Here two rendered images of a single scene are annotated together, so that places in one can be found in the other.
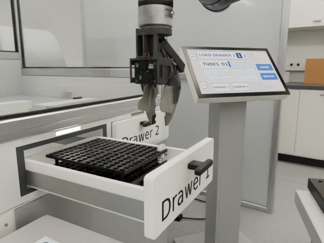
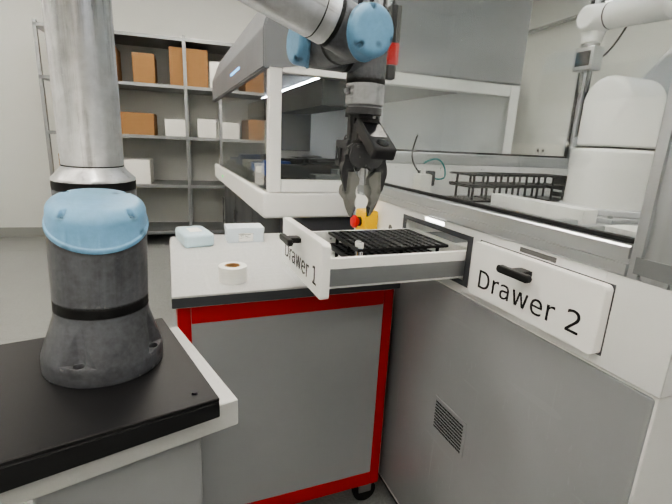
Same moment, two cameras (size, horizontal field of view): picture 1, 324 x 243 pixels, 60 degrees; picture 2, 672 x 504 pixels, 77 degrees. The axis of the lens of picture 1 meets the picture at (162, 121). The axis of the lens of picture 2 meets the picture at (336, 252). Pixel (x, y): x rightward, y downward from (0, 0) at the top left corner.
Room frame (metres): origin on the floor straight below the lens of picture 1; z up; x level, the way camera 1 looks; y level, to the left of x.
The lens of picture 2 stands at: (1.16, -0.70, 1.11)
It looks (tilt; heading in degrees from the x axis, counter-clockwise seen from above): 15 degrees down; 129
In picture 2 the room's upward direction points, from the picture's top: 3 degrees clockwise
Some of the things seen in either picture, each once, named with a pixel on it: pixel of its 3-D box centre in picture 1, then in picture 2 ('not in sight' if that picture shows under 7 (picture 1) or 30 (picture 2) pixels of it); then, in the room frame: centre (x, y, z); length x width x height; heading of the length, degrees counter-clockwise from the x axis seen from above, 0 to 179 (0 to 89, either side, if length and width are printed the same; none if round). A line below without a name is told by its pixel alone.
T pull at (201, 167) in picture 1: (198, 166); (291, 239); (0.53, -0.07, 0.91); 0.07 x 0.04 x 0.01; 151
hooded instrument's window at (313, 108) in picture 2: not in sight; (326, 137); (-0.63, 1.36, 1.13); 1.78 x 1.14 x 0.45; 151
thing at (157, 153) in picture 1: (144, 159); (345, 240); (0.59, 0.04, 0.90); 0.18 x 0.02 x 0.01; 151
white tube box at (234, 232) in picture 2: not in sight; (244, 232); (-0.02, 0.23, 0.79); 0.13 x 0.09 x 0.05; 60
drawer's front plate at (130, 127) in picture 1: (140, 131); (527, 289); (0.97, 0.08, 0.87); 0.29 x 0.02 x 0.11; 151
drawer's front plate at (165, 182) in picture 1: (185, 178); (303, 253); (0.54, -0.05, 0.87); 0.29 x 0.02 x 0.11; 151
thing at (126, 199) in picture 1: (106, 165); (388, 252); (0.64, 0.13, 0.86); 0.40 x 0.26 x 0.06; 61
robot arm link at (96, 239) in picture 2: not in sight; (99, 243); (0.57, -0.47, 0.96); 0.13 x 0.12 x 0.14; 158
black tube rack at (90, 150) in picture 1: (109, 164); (385, 251); (0.64, 0.13, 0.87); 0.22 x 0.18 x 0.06; 61
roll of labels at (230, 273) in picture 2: not in sight; (232, 272); (0.32, -0.07, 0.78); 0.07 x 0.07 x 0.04
